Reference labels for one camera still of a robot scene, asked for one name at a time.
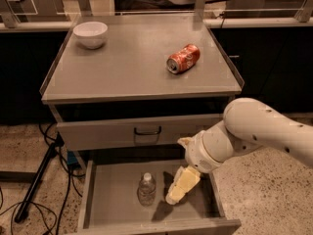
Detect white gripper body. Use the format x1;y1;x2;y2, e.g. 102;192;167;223
185;130;225;173

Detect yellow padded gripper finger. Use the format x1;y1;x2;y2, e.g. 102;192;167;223
165;165;201;205
177;137;192;148

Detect clear plastic water bottle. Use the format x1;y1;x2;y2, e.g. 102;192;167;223
137;172;157;207

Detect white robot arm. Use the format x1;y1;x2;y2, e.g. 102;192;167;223
165;98;313;205

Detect grey top drawer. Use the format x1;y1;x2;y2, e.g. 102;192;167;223
57;114;222;151

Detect grey open middle drawer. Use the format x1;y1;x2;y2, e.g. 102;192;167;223
77;152;241;235

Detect grey drawer cabinet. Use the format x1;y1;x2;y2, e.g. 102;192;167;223
39;13;246;168

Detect red soda can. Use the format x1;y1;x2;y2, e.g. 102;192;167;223
166;44;201;74

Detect white ceramic bowl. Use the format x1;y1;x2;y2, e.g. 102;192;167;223
73;22;108;49

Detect black metal stand leg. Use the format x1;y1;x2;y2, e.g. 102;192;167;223
14;134;64;223

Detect clear acrylic barrier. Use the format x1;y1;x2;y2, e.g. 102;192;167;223
0;0;79;28

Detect black drawer handle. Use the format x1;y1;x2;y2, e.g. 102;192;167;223
133;126;162;136

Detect black floor cable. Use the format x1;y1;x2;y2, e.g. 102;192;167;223
0;122;86;235

